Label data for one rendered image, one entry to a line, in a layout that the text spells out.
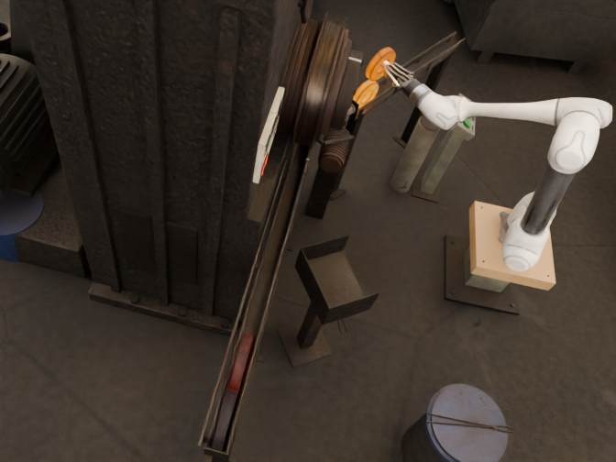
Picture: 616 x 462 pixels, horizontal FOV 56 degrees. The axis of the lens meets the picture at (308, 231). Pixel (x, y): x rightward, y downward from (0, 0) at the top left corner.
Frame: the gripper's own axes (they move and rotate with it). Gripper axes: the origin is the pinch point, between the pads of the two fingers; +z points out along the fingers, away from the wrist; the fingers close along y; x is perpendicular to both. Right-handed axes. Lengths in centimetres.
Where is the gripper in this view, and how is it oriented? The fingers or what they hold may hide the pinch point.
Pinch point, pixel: (381, 61)
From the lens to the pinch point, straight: 260.5
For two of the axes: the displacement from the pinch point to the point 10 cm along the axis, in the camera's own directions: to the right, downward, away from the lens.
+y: 7.1, -5.0, 4.9
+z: -6.7, -7.0, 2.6
